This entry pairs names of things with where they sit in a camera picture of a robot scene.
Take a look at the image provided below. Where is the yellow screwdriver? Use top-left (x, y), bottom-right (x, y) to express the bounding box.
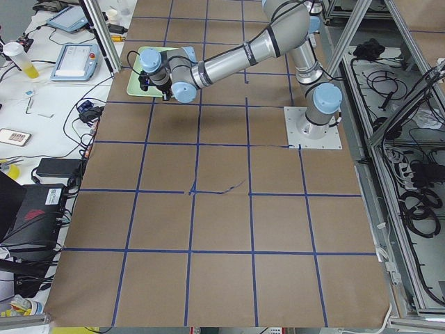
top-left (111, 35), bottom-right (126, 42)

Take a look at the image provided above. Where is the light green tray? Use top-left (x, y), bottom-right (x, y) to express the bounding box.
top-left (127, 46), bottom-right (175, 98)

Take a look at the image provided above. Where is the white paper cup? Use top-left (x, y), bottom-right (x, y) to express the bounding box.
top-left (105, 8), bottom-right (120, 25)

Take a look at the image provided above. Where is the far teach pendant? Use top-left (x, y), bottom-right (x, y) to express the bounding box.
top-left (47, 6), bottom-right (88, 33)

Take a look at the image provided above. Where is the near teach pendant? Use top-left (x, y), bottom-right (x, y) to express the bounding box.
top-left (50, 43), bottom-right (99, 81)

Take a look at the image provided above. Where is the black computer box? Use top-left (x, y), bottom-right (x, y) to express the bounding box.
top-left (1, 173), bottom-right (67, 278)

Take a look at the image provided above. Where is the aluminium frame post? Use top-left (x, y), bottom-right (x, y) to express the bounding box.
top-left (79, 0), bottom-right (122, 74)

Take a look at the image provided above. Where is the teach pendant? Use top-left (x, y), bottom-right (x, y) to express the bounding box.
top-left (47, 6), bottom-right (88, 33)
top-left (50, 43), bottom-right (99, 81)

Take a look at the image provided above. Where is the black power adapter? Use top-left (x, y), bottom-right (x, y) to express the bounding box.
top-left (36, 158), bottom-right (81, 178)

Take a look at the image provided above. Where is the bottle with yellow liquid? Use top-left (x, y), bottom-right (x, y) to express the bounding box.
top-left (3, 42), bottom-right (40, 79)

